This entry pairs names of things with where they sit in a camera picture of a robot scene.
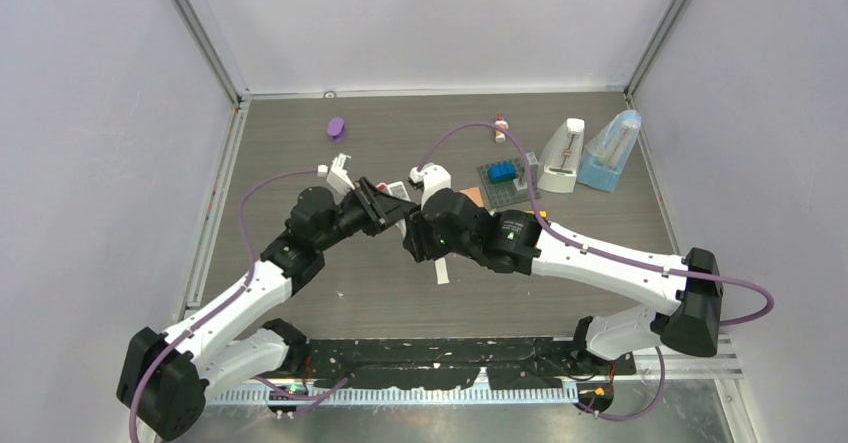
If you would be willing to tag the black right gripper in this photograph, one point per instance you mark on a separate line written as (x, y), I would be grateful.
(417, 240)

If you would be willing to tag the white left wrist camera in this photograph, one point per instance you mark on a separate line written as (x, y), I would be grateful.
(336, 175)

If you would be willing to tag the brown cork square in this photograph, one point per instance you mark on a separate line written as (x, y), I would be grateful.
(475, 195)

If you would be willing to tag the yellow triangular wooden piece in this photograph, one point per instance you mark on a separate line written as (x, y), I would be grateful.
(542, 214)

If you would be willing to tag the blue building brick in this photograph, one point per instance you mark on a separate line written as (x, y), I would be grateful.
(501, 172)

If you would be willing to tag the white metronome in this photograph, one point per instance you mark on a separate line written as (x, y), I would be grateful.
(559, 160)

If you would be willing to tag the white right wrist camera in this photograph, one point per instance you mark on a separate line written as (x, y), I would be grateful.
(430, 179)

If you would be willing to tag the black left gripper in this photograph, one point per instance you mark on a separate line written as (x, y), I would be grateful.
(383, 209)

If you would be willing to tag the small orange white bottle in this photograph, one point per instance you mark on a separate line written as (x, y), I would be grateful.
(501, 125)

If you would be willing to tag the slim white remote control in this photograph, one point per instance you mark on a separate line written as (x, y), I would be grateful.
(399, 190)

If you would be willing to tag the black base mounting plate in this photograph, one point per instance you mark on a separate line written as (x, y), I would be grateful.
(507, 363)

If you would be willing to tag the slim white battery cover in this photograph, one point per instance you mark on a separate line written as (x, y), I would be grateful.
(442, 274)

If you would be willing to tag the light blue metronome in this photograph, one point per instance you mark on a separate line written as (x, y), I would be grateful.
(604, 156)

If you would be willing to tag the purple plastic cap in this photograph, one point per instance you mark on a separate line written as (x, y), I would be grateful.
(336, 129)

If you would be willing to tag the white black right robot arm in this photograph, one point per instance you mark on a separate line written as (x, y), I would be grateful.
(679, 301)

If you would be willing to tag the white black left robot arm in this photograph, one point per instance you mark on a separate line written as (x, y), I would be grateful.
(168, 377)

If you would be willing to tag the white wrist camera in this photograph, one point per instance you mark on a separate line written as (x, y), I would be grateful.
(430, 179)
(336, 175)

